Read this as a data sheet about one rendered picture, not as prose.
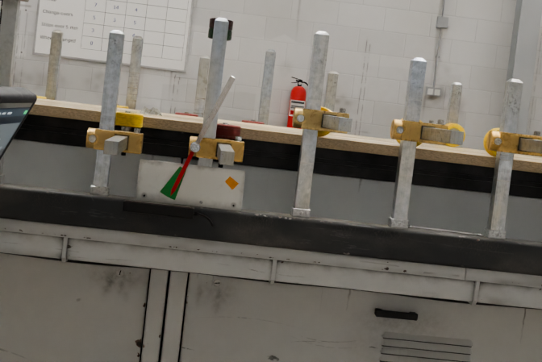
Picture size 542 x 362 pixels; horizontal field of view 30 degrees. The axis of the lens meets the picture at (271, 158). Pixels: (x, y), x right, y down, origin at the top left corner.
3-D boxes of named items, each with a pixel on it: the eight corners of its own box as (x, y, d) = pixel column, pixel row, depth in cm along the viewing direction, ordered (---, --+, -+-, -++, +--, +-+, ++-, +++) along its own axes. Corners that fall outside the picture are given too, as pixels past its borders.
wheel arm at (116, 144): (117, 159, 218) (119, 139, 218) (102, 157, 218) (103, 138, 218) (131, 149, 262) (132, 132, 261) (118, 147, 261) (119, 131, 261)
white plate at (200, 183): (240, 211, 250) (245, 171, 249) (135, 199, 248) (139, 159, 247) (240, 210, 250) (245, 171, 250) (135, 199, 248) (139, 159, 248)
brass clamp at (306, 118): (348, 134, 250) (350, 114, 250) (293, 127, 249) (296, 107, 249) (343, 133, 256) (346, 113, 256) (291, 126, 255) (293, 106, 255)
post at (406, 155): (403, 248, 254) (427, 58, 251) (389, 247, 254) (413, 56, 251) (400, 247, 257) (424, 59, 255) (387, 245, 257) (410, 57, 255)
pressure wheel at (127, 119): (145, 157, 260) (150, 113, 260) (122, 156, 254) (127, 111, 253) (123, 154, 265) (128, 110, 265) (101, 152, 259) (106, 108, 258)
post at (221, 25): (206, 212, 250) (229, 18, 247) (193, 210, 250) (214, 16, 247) (206, 210, 253) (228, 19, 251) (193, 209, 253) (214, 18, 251)
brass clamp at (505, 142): (544, 156, 254) (546, 136, 253) (491, 151, 253) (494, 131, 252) (535, 155, 260) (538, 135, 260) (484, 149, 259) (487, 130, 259)
